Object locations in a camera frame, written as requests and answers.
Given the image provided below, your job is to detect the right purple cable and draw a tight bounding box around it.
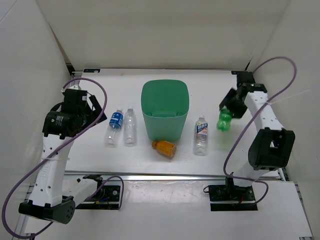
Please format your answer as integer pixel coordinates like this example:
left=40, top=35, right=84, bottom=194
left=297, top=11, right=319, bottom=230
left=223, top=56, right=298, bottom=208

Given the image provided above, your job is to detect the clear plastic bottle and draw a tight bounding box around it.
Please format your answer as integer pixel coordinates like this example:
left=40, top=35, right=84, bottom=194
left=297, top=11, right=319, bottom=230
left=123, top=107, right=137, bottom=146

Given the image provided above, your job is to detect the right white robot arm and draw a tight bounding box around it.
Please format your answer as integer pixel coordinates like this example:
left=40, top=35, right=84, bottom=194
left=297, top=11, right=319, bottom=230
left=216, top=71, right=295, bottom=200

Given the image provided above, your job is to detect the blue label plastic bottle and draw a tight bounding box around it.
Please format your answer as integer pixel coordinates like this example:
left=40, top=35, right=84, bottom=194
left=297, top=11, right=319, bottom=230
left=104, top=108, right=124, bottom=148

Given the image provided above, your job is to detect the green soda bottle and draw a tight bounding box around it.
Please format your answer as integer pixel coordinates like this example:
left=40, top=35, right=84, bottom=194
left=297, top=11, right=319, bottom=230
left=216, top=107, right=233, bottom=132

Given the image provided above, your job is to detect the aluminium front rail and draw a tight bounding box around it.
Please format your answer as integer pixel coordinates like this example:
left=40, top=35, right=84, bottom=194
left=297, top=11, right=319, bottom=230
left=64, top=171, right=226, bottom=182

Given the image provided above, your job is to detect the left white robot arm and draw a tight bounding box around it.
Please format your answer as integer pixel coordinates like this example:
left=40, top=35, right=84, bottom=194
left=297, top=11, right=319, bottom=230
left=18, top=88, right=105, bottom=224

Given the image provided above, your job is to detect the green plastic bin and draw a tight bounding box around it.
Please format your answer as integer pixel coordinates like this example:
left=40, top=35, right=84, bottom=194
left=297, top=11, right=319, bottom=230
left=141, top=79, right=190, bottom=142

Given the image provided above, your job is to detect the orange plastic bottle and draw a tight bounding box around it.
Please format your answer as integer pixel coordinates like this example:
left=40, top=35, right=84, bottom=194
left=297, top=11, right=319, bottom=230
left=151, top=140, right=177, bottom=158

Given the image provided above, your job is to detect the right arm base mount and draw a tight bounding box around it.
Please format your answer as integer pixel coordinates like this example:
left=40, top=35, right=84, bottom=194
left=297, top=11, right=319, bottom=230
left=203, top=177, right=258, bottom=212

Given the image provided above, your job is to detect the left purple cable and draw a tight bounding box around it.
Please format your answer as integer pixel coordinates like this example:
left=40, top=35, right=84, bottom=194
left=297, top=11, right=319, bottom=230
left=1, top=77, right=109, bottom=238

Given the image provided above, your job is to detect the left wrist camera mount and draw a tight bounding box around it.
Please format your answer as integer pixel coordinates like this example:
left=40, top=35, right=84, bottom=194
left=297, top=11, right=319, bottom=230
left=61, top=79, right=81, bottom=93

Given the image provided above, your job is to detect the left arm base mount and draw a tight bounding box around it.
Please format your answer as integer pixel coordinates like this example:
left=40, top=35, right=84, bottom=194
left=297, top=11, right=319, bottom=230
left=75, top=174, right=125, bottom=210

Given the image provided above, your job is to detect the purple cable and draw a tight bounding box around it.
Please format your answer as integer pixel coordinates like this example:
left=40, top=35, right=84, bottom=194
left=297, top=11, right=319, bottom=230
left=1, top=77, right=109, bottom=238
left=223, top=56, right=298, bottom=208

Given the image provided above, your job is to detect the white orange label bottle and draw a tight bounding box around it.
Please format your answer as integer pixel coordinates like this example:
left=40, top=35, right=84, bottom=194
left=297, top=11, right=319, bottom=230
left=193, top=115, right=208, bottom=156

